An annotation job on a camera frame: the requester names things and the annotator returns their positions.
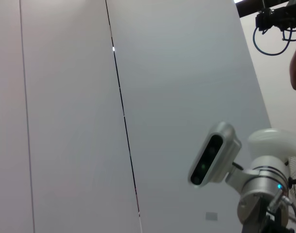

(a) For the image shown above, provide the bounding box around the blue looped cable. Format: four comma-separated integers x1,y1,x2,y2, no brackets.
252,25,296,56

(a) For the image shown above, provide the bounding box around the black overhead rail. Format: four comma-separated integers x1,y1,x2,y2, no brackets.
236,0,293,18

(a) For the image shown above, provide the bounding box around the right gripper cable connector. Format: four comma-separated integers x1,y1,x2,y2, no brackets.
268,188,296,230

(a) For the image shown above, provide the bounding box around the silver right wrist depth camera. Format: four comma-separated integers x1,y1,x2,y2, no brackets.
188,121,243,189

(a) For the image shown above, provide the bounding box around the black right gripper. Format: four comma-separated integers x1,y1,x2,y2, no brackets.
241,210,296,233

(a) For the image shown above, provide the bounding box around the black overhead camera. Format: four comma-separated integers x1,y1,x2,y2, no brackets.
255,0,296,33

